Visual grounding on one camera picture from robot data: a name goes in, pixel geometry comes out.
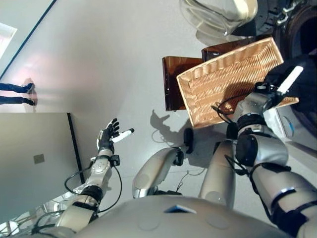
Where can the dark sneaker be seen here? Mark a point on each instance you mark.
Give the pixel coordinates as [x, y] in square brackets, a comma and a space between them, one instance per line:
[31, 101]
[29, 88]

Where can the round glass washer door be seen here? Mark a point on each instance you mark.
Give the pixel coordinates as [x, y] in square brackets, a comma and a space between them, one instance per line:
[213, 15]

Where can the grey front-load washing machine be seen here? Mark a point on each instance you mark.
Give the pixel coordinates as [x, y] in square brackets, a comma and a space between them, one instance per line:
[292, 37]

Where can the brown translucent acrylic stool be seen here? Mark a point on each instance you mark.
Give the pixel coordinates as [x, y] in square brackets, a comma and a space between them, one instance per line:
[173, 81]

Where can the robot left leg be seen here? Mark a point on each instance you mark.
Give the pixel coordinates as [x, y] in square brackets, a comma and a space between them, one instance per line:
[156, 168]

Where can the blue drain tag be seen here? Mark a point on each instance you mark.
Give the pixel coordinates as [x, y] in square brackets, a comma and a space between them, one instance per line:
[291, 127]

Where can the silver robot torso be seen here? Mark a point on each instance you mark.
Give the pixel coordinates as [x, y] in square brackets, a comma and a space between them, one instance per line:
[178, 220]

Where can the woven wicker basket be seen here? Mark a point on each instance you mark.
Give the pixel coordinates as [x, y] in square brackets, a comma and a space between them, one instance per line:
[223, 81]

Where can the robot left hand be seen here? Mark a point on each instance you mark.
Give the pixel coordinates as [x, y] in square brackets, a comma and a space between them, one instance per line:
[105, 141]

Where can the white base plinth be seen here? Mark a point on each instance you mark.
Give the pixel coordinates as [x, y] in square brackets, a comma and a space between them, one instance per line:
[302, 153]

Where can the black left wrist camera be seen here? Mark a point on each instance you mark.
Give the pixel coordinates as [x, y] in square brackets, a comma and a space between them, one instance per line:
[115, 160]

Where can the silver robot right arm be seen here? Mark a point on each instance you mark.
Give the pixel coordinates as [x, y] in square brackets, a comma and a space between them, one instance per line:
[267, 148]

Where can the person blue jeans leg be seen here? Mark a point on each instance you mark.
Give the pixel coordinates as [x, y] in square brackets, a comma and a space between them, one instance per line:
[11, 87]
[12, 100]

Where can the black garment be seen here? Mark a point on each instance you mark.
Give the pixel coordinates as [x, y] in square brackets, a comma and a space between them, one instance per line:
[307, 86]

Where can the grey square wall plate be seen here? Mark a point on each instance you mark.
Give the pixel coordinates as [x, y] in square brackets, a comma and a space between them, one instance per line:
[38, 158]

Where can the robot right leg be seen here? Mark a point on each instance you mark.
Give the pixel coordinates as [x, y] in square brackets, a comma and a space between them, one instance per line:
[219, 173]

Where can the white rounded device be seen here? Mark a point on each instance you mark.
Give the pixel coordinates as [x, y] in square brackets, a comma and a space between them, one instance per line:
[53, 205]

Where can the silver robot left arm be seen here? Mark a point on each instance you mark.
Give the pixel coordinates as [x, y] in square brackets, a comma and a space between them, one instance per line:
[96, 173]

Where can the dark framed glass panel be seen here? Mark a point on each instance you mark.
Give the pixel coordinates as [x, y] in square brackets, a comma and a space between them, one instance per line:
[37, 138]

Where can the robot leg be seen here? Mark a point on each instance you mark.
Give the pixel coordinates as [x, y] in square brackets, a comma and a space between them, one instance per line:
[156, 168]
[219, 173]

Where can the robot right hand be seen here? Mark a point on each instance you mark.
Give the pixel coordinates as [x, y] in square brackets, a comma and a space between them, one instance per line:
[284, 85]

